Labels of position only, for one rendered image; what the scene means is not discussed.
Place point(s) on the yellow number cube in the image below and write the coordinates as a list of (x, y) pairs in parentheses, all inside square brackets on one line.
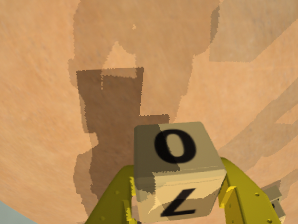
[(178, 172), (279, 211)]

